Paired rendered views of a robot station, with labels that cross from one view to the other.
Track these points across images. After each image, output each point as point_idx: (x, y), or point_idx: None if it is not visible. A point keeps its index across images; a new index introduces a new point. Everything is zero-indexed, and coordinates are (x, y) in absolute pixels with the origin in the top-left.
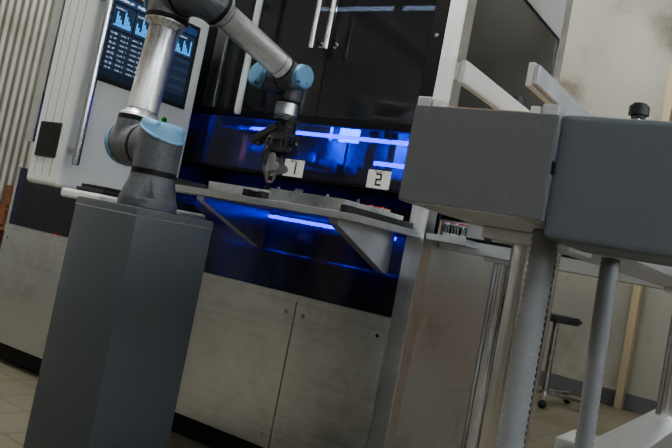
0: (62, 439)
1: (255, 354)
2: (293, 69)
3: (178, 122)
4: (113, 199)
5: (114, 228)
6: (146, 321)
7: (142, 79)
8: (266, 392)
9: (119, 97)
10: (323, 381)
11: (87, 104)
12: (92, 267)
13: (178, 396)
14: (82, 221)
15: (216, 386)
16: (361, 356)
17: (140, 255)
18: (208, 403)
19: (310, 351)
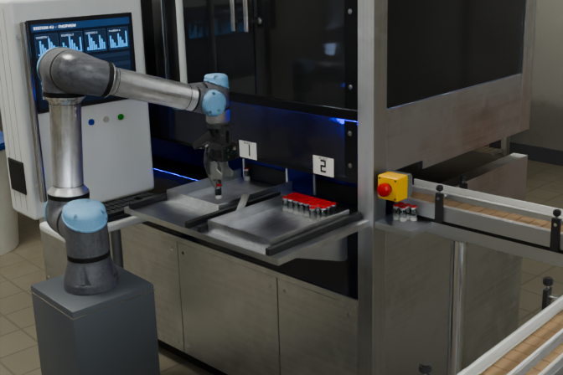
0: None
1: (254, 321)
2: (201, 100)
3: (136, 111)
4: None
5: (61, 324)
6: None
7: (57, 160)
8: (269, 354)
9: None
10: (312, 350)
11: (36, 146)
12: (56, 352)
13: (203, 350)
14: (39, 310)
15: (229, 345)
16: (339, 331)
17: (88, 346)
18: (227, 358)
19: (296, 323)
